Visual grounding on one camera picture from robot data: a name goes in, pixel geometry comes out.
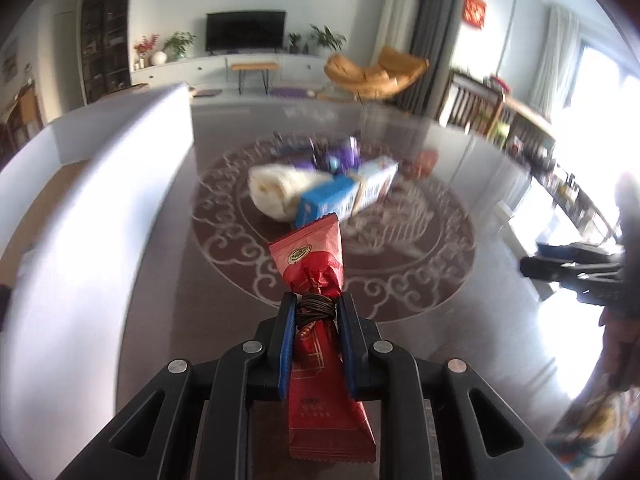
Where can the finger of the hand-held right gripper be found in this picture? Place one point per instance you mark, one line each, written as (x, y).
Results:
(550, 267)
(565, 250)

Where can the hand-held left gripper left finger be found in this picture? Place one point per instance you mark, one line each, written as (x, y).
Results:
(286, 345)

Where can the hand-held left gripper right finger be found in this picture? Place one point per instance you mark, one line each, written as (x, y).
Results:
(347, 345)

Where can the red snack packet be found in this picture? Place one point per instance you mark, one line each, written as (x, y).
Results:
(315, 260)

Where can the blue toothpaste box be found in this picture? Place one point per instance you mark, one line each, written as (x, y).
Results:
(340, 195)

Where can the beige towel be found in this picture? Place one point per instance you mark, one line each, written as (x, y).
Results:
(275, 185)

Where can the purple plastic toy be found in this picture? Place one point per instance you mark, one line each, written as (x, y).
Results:
(342, 152)

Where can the white cardboard box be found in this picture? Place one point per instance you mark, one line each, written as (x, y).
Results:
(100, 210)

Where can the dark patterned desktop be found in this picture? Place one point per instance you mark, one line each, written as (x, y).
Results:
(425, 320)

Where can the person's right hand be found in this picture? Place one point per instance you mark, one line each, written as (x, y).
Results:
(617, 345)

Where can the cluttered side shelf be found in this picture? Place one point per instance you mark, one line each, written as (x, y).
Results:
(555, 170)

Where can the white sheer curtain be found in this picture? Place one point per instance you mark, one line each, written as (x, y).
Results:
(555, 55)

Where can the grey curtain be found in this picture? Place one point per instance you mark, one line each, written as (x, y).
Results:
(435, 35)

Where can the orange lounge chair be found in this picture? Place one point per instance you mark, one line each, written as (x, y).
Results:
(375, 77)

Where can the wooden bench with metal legs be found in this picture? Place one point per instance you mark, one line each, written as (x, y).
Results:
(254, 65)

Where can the white television cabinet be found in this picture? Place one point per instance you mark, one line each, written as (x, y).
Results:
(210, 71)

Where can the white standing air conditioner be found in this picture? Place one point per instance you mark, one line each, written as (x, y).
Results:
(397, 15)

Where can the small green potted plant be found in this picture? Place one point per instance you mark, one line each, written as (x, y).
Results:
(295, 42)

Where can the large leafy potted plant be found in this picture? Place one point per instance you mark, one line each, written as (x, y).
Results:
(326, 36)

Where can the white round vase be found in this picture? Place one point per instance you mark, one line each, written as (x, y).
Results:
(159, 58)

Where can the black television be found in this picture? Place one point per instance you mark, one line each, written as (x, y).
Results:
(246, 31)

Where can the bushy green potted plant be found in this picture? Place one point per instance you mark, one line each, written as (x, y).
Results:
(180, 44)

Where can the red flower bouquet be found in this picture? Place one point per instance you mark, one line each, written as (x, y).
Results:
(146, 45)

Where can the wooden dining chair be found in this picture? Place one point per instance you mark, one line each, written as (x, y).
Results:
(22, 115)

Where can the dark glass bookcase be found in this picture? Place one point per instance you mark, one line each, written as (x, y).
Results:
(105, 35)

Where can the red wall hanging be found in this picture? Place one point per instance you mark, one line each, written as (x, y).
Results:
(475, 10)

